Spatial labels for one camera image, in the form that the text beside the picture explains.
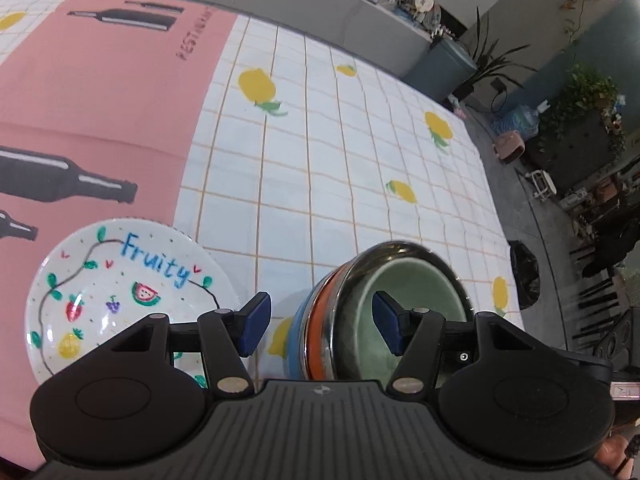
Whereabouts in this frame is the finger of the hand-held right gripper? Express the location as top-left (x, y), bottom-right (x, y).
top-left (434, 334), bottom-right (482, 380)

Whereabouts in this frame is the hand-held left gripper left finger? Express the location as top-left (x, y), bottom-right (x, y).
top-left (100, 291), bottom-right (273, 397)

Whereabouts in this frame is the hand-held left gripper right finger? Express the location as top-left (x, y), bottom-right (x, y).
top-left (371, 291), bottom-right (543, 395)

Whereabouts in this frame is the green ceramic bowl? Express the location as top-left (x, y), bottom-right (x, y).
top-left (334, 257), bottom-right (471, 382)

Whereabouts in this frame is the blue steel-lined bowl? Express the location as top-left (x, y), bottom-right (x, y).
top-left (284, 279), bottom-right (332, 382)

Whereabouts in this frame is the stack of nested bowls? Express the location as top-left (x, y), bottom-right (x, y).
top-left (304, 240), bottom-right (475, 382)

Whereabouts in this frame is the white fruit-print plate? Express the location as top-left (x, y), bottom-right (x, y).
top-left (24, 217), bottom-right (242, 392)

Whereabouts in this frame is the person's right hand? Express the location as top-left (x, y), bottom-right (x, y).
top-left (594, 432), bottom-right (640, 478)

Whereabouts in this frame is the black chair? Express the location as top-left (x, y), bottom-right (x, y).
top-left (567, 220), bottom-right (640, 343)

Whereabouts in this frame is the black trash bag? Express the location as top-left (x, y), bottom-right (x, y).
top-left (507, 239), bottom-right (542, 312)

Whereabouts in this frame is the printed checkered tablecloth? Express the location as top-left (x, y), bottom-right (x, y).
top-left (0, 0), bottom-right (527, 467)

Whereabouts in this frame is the small white stool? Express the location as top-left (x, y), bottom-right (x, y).
top-left (524, 169), bottom-right (559, 202)

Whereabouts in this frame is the pink plastic basket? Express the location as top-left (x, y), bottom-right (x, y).
top-left (492, 130), bottom-right (527, 164)

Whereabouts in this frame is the blue water jug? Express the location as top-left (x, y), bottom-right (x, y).
top-left (492, 104), bottom-right (542, 140)

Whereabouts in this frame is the leafy potted plant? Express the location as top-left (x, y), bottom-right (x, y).
top-left (539, 62), bottom-right (627, 163)

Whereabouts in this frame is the grey trash bin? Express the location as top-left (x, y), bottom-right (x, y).
top-left (404, 37), bottom-right (479, 105)

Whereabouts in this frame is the long-leaf potted plant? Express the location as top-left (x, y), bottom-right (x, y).
top-left (457, 6), bottom-right (533, 98)

